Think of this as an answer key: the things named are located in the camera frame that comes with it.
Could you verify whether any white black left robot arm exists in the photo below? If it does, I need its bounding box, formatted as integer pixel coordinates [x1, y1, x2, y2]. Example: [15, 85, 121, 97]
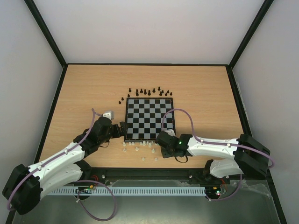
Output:
[2, 116, 127, 215]

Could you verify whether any black frame post right rear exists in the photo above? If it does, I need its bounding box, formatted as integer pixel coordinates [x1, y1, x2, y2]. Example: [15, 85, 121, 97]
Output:
[229, 0, 274, 69]

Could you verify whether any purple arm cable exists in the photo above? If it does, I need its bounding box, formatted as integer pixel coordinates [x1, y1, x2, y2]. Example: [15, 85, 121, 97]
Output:
[161, 108, 275, 201]
[6, 108, 117, 221]

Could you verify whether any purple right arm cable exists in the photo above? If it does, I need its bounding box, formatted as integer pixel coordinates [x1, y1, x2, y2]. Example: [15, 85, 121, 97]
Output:
[161, 108, 275, 201]

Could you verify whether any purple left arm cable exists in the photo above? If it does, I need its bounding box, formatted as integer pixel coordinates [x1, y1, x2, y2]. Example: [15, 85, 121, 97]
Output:
[6, 108, 117, 221]

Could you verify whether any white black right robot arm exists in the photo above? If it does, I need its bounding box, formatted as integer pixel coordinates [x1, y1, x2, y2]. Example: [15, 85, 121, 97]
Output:
[155, 130, 270, 183]

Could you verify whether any black frame post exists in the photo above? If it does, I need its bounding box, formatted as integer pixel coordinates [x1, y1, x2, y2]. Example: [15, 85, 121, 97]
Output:
[229, 0, 274, 69]
[24, 0, 67, 68]

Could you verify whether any black chess piece row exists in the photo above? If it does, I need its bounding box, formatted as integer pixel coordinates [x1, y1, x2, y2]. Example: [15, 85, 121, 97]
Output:
[127, 86, 173, 98]

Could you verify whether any black frame post left rear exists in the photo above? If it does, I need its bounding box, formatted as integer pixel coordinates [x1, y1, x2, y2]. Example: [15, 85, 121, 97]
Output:
[24, 0, 67, 68]

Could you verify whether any white slotted cable duct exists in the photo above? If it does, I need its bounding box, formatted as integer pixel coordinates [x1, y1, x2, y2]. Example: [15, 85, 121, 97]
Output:
[49, 186, 206, 196]

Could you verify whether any black white chessboard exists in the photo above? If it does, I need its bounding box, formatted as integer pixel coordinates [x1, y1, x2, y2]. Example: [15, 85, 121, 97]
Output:
[124, 98, 176, 142]

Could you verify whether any black front frame rail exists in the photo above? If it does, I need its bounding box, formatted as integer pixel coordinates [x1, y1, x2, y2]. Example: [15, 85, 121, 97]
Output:
[23, 167, 271, 185]

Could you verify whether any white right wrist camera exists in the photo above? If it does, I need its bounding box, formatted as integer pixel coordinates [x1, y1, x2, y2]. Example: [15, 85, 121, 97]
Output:
[166, 129, 176, 136]

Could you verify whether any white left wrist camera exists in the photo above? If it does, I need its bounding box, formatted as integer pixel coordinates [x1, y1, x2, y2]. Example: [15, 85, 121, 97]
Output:
[102, 111, 114, 121]

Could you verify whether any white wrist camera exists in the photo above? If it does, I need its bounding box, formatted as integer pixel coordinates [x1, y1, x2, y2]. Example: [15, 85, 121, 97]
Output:
[166, 129, 176, 136]
[102, 111, 114, 121]

